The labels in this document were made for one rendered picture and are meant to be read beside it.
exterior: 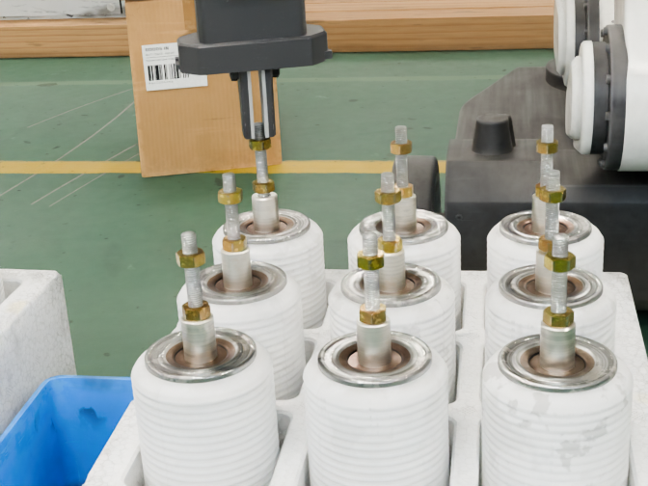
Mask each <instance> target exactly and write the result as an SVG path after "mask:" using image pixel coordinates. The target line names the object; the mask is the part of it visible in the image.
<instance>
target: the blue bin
mask: <svg viewBox="0 0 648 486"><path fill-rule="evenodd" d="M133 400H134V396H133V389H132V381H131V377H112V376H80V375H57V376H53V377H50V378H48V379H45V380H44V381H43V382H42V383H41V384H40V385H39V387H38V388H37V389H36V391H35V392H34V393H33V395H32V396H31V397H30V398H29V400H28V401H27V402H26V404H25V405H24V406H23V407H22V409H21V410H20V411H19V413H18V414H17V415H16V417H15V418H14V419H13V421H12V422H11V423H10V425H9V426H8V427H7V429H6V430H5V431H4V432H3V434H2V435H1V436H0V486H82V485H83V484H85V482H86V480H87V477H88V474H89V473H90V471H91V469H92V467H93V466H94V464H95V462H96V460H97V458H98V457H99V455H100V453H101V451H102V450H103V449H104V447H105V446H106V444H107V442H108V441H109V439H110V437H111V435H112V434H113V432H114V430H115V429H116V427H117V425H118V424H119V422H120V420H121V418H122V416H123V414H124V413H125V411H126V409H127V408H128V406H129V404H130V402H131V401H133Z"/></svg>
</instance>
